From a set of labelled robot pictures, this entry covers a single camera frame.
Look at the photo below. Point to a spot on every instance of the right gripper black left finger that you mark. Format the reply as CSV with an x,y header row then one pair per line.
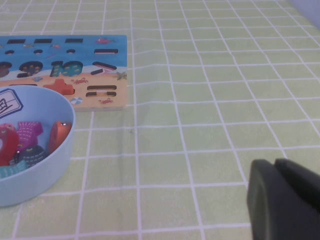
x,y
275,205

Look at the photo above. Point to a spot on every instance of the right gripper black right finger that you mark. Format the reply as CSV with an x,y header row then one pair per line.
x,y
300,180

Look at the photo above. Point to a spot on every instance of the blue wooden puzzle board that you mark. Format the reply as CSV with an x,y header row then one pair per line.
x,y
120,50

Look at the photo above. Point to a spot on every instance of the light blue bowl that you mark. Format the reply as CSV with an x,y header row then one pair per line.
x,y
50,175

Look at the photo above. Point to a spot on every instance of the orange plus sign piece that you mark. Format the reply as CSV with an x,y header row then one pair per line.
x,y
60,86

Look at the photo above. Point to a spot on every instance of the orange wooden fish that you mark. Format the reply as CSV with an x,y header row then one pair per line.
x,y
58,137

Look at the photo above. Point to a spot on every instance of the dark navy wooden fish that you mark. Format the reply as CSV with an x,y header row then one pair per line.
x,y
32,155

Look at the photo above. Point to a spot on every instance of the magenta wooden fish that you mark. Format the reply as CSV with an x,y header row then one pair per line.
x,y
28,133

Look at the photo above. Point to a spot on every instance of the teal wooden fish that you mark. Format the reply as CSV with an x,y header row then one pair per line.
x,y
12,170

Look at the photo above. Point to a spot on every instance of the red wooden fish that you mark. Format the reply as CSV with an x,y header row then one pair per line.
x,y
7,147

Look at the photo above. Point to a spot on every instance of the white label with blue border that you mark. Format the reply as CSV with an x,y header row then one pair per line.
x,y
10,102

